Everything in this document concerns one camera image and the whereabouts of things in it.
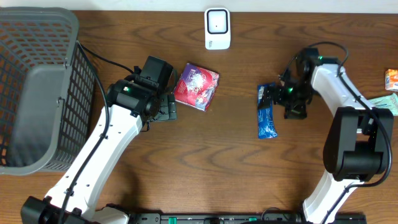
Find blue Oreo cookie pack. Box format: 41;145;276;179
257;83;278;139

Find red purple snack bag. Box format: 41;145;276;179
173;63;220;111

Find teal wet wipes pack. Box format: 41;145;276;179
369;93;398;116

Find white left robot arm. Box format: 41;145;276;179
21;56;175;223

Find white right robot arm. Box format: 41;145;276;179
257;44;394;223

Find grey plastic mesh basket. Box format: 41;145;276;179
1;7;96;175

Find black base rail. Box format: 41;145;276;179
129;212;368;224

